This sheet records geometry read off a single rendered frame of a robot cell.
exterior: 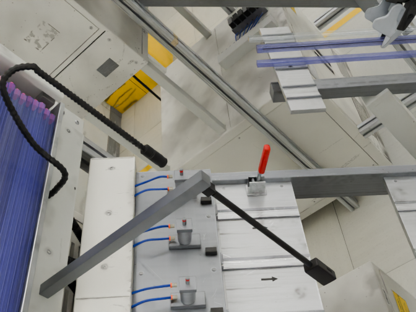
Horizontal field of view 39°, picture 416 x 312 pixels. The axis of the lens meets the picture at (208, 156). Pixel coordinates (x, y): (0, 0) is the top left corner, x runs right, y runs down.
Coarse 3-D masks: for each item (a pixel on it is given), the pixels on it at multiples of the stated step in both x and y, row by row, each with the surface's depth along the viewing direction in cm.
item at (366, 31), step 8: (304, 32) 137; (312, 32) 137; (320, 32) 137; (328, 32) 137; (336, 32) 137; (344, 32) 137; (352, 32) 137; (360, 32) 137; (368, 32) 137; (376, 32) 137; (408, 32) 138; (248, 40) 136; (256, 40) 135; (264, 40) 135; (272, 40) 136; (280, 40) 136
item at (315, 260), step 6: (318, 264) 77; (324, 264) 78; (306, 270) 77; (312, 270) 77; (318, 270) 77; (324, 270) 77; (330, 270) 79; (312, 276) 78; (318, 276) 78; (324, 276) 78; (330, 276) 78; (324, 282) 79; (330, 282) 79
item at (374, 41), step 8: (328, 40) 113; (336, 40) 113; (344, 40) 113; (352, 40) 113; (360, 40) 113; (368, 40) 113; (376, 40) 113; (400, 40) 114; (408, 40) 114; (256, 48) 112; (264, 48) 111; (272, 48) 112; (280, 48) 112; (288, 48) 112; (296, 48) 112; (304, 48) 112; (312, 48) 113; (320, 48) 113; (328, 48) 113
